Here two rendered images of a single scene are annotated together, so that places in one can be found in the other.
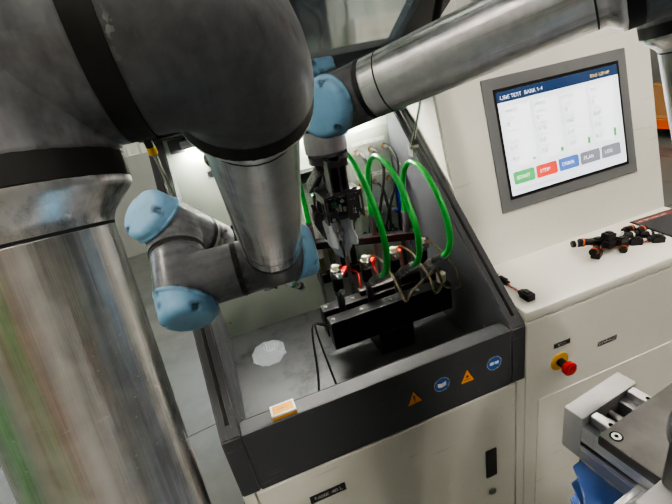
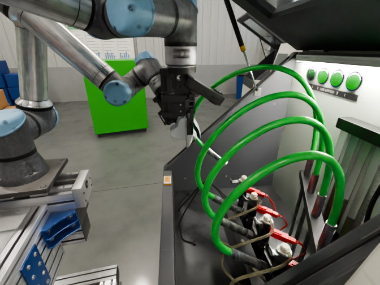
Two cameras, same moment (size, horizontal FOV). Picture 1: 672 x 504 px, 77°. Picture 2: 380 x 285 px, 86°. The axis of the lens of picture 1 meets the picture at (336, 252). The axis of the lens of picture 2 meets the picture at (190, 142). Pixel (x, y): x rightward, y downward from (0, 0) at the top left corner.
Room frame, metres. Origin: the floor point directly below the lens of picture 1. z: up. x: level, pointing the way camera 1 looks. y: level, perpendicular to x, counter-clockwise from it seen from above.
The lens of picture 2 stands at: (0.86, -0.53, 1.46)
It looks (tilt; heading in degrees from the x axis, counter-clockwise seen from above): 24 degrees down; 99
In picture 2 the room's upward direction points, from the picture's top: straight up
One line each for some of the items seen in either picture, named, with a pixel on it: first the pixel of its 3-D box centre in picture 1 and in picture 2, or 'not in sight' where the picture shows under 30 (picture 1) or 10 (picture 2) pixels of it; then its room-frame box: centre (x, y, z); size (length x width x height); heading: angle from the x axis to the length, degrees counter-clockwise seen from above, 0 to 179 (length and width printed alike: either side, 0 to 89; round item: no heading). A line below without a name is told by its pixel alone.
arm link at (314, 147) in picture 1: (326, 141); (181, 57); (0.76, -0.02, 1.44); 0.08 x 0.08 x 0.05
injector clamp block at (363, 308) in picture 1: (388, 317); (250, 258); (0.97, -0.11, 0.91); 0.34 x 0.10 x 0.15; 104
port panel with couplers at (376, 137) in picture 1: (375, 180); not in sight; (1.25, -0.16, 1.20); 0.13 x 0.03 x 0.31; 104
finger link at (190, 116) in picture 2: not in sight; (189, 117); (0.78, -0.04, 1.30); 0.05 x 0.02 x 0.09; 104
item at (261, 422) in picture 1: (387, 400); (168, 238); (0.71, -0.05, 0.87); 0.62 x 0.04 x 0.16; 104
